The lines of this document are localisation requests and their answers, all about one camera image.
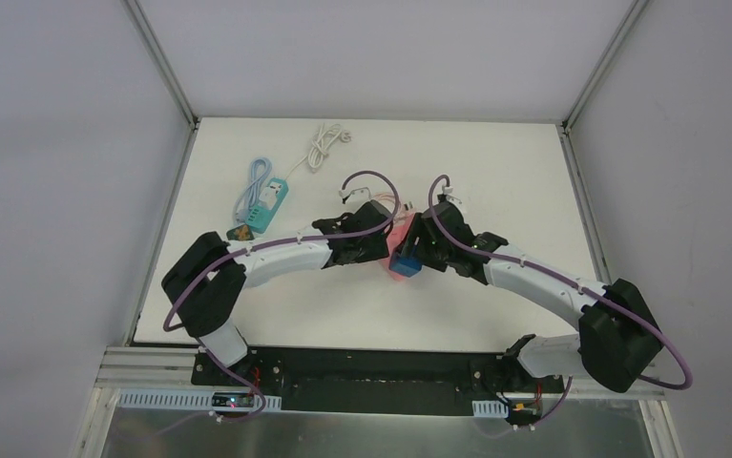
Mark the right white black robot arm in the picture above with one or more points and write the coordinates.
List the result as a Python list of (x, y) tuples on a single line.
[(614, 331)]

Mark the white plug in teal strip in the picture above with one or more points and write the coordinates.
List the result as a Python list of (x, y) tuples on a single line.
[(269, 197)]

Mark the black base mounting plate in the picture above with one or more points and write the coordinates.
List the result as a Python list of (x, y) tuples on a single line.
[(456, 384)]

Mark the pink triangular power strip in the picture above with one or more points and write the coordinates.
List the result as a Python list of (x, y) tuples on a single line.
[(395, 238)]

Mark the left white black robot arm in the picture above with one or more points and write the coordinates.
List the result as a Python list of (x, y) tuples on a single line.
[(204, 284)]

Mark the blue cube plug adapter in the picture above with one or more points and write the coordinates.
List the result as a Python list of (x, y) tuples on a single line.
[(403, 267)]

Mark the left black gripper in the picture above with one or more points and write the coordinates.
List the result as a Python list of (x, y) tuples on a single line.
[(377, 223)]

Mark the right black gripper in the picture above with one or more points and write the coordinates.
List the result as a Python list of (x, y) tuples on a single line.
[(427, 233)]

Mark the teal power strip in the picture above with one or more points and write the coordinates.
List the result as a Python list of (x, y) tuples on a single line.
[(259, 219)]

